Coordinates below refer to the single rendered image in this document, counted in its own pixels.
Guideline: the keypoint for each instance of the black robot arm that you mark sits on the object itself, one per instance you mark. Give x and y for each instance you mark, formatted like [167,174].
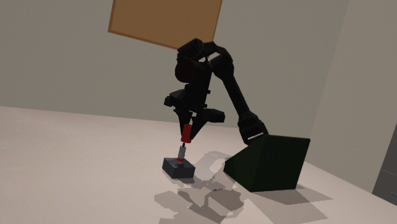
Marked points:
[190,70]

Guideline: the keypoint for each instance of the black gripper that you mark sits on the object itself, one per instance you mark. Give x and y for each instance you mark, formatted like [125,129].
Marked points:
[203,114]

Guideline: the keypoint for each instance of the dark red cylinder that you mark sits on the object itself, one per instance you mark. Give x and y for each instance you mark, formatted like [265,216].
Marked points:
[186,133]

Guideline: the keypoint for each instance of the grey marker with red band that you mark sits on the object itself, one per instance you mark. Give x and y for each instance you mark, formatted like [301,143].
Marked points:
[181,154]

